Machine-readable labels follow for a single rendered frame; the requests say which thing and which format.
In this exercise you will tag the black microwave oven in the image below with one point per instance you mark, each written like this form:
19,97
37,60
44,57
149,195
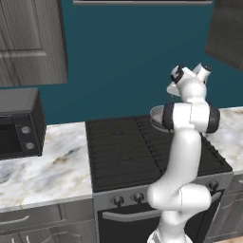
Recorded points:
19,123

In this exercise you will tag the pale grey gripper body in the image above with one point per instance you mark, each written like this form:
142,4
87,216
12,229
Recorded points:
172,90

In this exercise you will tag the black oven door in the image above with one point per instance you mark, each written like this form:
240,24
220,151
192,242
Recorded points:
126,229

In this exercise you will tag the black and silver stove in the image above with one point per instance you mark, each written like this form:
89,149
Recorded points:
126,152

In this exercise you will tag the grey wooden wall cupboard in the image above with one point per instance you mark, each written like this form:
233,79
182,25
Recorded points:
28,41

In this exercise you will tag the silver pot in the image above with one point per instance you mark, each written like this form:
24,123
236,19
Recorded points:
156,115

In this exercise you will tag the dark grey wall cupboard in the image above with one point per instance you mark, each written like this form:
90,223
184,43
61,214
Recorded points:
226,31

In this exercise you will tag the grey drawer front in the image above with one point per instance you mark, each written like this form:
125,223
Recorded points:
236,183
77,209
38,218

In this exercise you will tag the black stove knob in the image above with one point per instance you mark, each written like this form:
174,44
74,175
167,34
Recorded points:
212,185
138,197
118,200

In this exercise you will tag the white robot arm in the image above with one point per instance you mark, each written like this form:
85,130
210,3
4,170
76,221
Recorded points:
185,152

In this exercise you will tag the grey cupboard door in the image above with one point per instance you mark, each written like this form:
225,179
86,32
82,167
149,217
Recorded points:
229,218
60,232
8,239

